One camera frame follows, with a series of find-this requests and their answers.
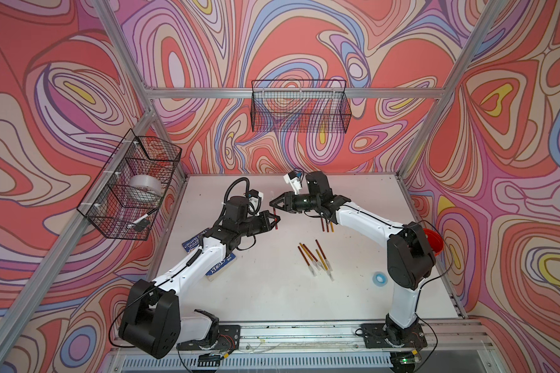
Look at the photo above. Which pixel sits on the black wire basket wall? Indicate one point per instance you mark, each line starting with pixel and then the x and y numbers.
pixel 300 106
pixel 124 201

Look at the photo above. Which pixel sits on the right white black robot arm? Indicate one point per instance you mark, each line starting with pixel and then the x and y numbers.
pixel 410 257

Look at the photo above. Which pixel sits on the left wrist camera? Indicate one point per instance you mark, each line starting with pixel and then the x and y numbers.
pixel 240 208

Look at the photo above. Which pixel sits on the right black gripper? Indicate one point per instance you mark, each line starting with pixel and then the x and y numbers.
pixel 288 203

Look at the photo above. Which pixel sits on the blue tape roll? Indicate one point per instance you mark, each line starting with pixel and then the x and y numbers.
pixel 379 279

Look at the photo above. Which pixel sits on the red knife centre right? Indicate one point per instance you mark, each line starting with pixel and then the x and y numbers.
pixel 323 253

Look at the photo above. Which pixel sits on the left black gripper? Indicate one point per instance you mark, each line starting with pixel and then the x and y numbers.
pixel 264 221

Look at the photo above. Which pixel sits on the red plastic cup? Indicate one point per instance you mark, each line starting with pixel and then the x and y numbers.
pixel 435 241

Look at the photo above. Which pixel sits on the grey duct tape roll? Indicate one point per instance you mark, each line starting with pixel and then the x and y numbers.
pixel 144 189

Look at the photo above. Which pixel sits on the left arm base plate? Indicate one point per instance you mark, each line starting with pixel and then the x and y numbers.
pixel 225 338

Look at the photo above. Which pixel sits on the black wire basket back wall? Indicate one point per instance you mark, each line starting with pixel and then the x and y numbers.
pixel 300 106

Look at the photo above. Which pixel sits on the yellow knife centre group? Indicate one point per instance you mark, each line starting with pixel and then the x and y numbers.
pixel 308 258

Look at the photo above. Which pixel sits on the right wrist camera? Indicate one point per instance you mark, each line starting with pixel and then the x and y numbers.
pixel 295 180

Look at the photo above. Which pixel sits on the black wire basket left wall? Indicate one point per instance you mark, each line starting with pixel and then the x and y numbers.
pixel 124 201

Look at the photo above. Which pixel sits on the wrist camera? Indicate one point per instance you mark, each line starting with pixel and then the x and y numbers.
pixel 295 180
pixel 240 208

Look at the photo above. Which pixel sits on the small object in left basket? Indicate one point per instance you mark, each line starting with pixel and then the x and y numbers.
pixel 139 224

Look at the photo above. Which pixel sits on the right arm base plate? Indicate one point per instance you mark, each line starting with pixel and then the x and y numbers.
pixel 383 336

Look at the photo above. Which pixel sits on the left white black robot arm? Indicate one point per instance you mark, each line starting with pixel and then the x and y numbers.
pixel 151 320

